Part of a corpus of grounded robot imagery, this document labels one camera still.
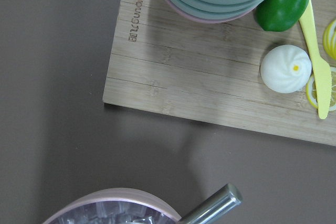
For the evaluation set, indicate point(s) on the lemon half right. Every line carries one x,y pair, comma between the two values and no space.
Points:
328,39

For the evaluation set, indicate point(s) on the white garlic bulb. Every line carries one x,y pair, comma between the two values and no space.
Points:
286,69

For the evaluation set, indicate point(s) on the green lime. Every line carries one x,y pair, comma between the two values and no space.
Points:
279,15

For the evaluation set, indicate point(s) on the wooden cutting board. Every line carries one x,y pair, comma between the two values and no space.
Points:
164,63

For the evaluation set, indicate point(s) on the yellow plastic knife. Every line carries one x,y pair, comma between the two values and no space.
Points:
321,69

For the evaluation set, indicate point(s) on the pink bowl with ice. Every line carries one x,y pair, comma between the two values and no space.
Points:
117,203

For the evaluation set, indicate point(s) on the lemon half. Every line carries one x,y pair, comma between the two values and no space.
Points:
328,39
311,92

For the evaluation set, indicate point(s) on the lemon half left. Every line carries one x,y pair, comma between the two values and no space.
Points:
311,92

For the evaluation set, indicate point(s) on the metal ice scoop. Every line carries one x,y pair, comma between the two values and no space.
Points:
214,207

